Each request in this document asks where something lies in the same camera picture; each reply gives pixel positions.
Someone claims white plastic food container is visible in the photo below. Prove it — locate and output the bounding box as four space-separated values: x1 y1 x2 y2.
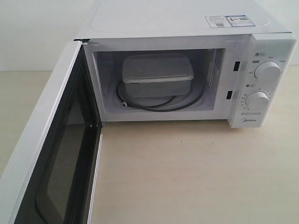
121 54 194 98

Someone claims white microwave door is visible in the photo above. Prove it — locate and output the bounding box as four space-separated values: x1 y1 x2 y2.
0 41 102 224

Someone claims white Midea microwave oven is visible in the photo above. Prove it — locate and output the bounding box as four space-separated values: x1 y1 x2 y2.
75 0 297 128

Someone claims glass turntable plate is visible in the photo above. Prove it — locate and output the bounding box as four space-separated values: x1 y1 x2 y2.
116 81 206 112

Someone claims lower white timer knob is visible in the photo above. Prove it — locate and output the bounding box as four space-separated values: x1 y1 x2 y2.
245 91 269 110

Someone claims blue white label sticker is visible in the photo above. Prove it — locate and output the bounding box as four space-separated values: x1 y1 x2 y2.
205 14 255 28

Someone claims upper white power knob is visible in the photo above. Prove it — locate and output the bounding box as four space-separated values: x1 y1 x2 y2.
254 61 281 82

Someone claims black turntable roller ring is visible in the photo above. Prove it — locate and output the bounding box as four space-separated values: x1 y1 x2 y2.
115 79 207 110

